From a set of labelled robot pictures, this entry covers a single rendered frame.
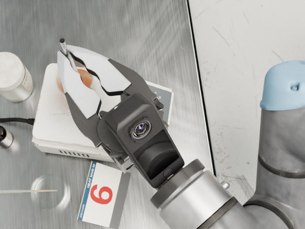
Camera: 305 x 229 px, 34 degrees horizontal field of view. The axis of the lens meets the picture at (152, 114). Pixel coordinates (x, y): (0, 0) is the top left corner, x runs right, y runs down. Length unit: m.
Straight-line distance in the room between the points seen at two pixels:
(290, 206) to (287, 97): 0.13
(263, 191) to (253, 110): 0.28
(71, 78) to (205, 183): 0.19
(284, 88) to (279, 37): 0.40
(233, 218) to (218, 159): 0.30
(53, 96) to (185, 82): 0.23
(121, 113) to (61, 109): 0.29
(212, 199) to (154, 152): 0.08
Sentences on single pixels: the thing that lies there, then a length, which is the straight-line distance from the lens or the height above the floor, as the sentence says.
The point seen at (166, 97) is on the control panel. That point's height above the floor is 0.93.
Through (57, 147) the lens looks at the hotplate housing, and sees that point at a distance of 0.76.
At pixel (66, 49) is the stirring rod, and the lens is 0.57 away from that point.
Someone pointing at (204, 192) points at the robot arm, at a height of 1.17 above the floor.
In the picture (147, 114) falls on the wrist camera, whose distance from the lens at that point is 0.48.
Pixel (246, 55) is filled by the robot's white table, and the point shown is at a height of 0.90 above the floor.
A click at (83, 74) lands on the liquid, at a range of 0.73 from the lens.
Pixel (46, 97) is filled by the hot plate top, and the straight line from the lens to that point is 0.76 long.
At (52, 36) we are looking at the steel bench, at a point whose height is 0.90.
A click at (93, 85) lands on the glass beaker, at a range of 0.70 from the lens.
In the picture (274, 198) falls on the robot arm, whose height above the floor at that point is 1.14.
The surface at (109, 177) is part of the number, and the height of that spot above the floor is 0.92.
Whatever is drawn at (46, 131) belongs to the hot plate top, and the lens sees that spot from 0.75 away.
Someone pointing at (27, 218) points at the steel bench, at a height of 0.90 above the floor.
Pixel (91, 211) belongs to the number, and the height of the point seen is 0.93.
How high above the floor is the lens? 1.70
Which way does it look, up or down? 75 degrees down
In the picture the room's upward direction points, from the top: straight up
